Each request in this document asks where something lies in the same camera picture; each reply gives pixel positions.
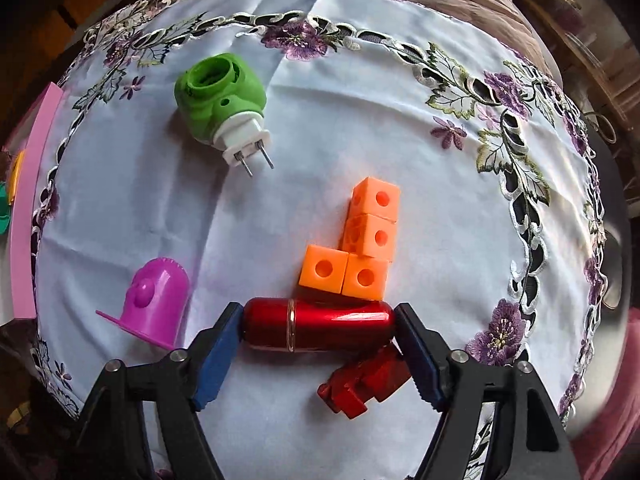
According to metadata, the red metallic capsule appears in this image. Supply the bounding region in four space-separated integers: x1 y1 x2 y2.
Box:
241 297 397 352

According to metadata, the purple box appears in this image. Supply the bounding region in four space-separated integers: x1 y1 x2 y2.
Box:
550 0 583 23

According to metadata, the red plastic toy figure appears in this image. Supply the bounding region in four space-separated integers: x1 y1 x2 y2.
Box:
317 342 413 418

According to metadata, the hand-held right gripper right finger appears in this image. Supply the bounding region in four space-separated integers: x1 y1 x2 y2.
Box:
392 302 573 480

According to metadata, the green plastic toy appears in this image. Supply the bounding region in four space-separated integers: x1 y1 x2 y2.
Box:
0 180 13 236

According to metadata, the green plug-in device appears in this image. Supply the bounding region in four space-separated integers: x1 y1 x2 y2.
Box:
175 53 275 177

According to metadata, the wooden bedside shelf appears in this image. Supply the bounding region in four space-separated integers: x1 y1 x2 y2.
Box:
505 0 636 131

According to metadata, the orange cube block piece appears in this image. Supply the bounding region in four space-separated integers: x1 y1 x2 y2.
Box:
298 176 402 301

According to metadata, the pink rimmed white tray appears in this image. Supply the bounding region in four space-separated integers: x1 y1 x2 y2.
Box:
0 84 63 321

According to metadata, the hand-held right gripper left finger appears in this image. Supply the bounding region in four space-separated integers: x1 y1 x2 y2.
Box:
75 301 246 480

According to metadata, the white embroidered floral tablecloth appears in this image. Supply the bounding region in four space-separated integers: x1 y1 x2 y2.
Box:
27 0 608 480

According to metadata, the yellow plastic toy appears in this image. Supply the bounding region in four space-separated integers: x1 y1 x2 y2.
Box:
12 150 26 196

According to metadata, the pink cloth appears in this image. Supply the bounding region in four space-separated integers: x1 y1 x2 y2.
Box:
565 305 640 480

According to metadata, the purple plastic cap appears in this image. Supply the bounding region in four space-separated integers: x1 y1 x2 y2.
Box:
96 257 191 351

